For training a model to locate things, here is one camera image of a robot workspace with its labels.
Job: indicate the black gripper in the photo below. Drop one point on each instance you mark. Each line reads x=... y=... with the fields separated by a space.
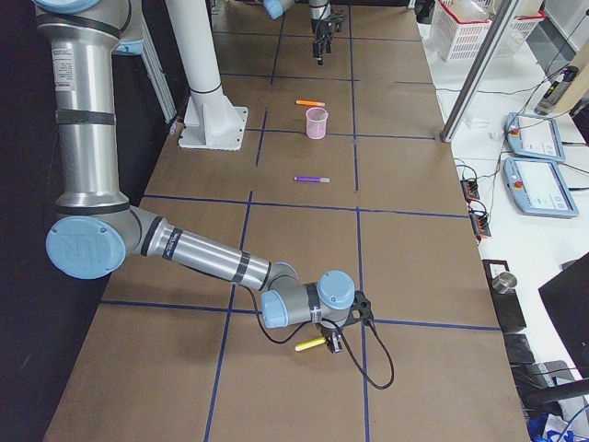
x=318 y=29
x=328 y=333

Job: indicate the green highlighter pen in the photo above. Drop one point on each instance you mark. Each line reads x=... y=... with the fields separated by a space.
x=300 y=347

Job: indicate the orange highlighter pen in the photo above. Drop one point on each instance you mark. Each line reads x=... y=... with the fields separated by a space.
x=310 y=103

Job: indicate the purple highlighter pen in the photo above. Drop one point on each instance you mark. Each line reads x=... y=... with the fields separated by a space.
x=311 y=179

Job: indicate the pink mesh pen holder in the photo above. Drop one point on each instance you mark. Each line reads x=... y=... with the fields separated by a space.
x=316 y=123

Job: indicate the white plastic basket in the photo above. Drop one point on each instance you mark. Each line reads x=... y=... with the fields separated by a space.
x=458 y=28

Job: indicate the black box on table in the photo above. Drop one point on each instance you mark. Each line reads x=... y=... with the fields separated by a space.
x=507 y=307

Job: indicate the steel cup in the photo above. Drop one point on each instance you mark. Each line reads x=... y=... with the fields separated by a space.
x=503 y=283

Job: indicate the near orange power strip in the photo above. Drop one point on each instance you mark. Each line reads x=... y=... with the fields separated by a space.
x=480 y=224

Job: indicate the orange power strip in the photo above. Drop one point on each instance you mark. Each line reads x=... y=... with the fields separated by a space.
x=480 y=224
x=470 y=189

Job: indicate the far orange power strip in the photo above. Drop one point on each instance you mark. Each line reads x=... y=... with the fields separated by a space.
x=470 y=189

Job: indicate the far teach pendant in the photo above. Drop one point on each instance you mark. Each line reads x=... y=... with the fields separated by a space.
x=533 y=136

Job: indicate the teach pendant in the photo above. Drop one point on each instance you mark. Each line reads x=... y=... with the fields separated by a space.
x=533 y=136
x=537 y=188

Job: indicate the black monitor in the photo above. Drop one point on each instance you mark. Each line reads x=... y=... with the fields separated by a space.
x=565 y=298

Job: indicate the near teach pendant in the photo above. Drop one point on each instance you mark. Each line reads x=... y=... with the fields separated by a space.
x=537 y=188

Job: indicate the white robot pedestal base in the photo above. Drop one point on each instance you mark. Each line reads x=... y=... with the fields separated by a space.
x=211 y=121

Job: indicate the aluminium frame post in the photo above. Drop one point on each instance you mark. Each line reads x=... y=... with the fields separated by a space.
x=492 y=42

